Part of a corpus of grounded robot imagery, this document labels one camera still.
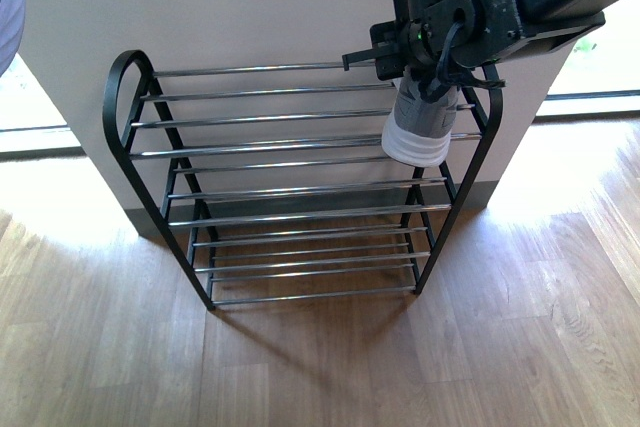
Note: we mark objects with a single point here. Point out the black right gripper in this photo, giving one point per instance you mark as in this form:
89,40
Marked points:
419,45

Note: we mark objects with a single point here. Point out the grey knit sneaker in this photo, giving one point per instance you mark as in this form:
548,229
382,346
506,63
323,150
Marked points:
417,132

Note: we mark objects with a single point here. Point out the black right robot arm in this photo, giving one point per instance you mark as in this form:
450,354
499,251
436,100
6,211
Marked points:
450,38

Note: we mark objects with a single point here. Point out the black metal shoe rack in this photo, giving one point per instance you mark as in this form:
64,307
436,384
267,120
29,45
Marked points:
269,183

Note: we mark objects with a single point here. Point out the dark window frame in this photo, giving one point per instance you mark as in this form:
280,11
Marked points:
28,143

